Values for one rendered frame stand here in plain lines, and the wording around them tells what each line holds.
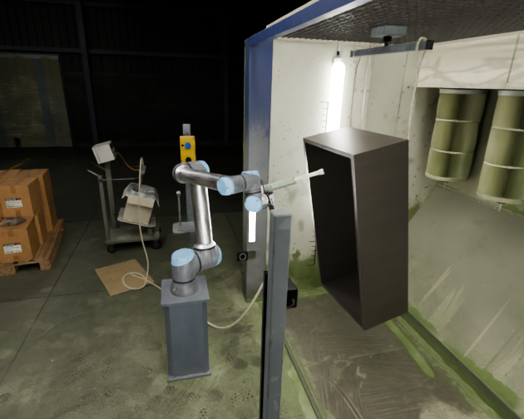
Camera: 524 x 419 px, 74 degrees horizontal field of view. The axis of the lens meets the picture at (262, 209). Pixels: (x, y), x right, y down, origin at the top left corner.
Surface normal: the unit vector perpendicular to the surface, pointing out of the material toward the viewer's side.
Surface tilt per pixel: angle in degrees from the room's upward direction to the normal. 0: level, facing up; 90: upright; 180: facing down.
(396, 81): 90
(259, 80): 90
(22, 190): 90
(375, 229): 90
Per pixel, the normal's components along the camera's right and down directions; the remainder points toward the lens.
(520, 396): -0.80, -0.47
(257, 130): 0.25, 0.33
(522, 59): -0.97, 0.06
